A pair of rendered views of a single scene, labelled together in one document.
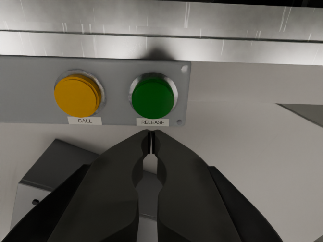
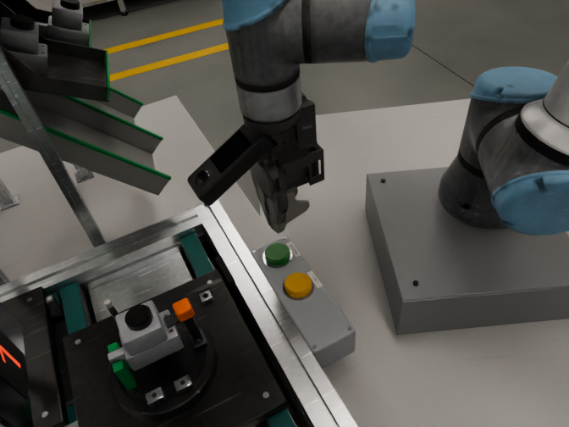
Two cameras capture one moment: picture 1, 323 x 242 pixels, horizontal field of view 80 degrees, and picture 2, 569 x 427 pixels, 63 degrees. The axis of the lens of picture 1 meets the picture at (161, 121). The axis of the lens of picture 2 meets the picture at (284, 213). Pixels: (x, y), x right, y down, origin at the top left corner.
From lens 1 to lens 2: 61 cm
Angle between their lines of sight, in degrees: 40
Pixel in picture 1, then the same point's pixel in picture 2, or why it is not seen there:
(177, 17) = (234, 266)
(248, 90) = (261, 235)
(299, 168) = not seen: hidden behind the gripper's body
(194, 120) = (303, 250)
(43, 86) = (305, 305)
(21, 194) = (414, 294)
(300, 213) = (334, 139)
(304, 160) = not seen: hidden behind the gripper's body
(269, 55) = (229, 226)
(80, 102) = (298, 280)
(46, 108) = (319, 300)
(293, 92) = (247, 213)
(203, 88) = not seen: hidden behind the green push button
